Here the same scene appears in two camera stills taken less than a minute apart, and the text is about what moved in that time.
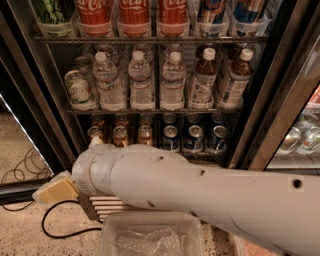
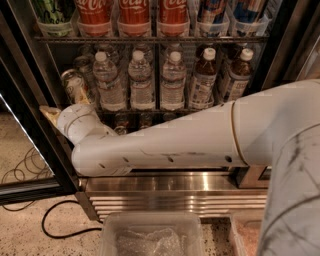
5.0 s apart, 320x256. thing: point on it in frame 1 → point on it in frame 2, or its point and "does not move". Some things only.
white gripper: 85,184 → 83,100
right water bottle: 172,88 does not move
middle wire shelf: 154,111 does not move
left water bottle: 112,93 does not move
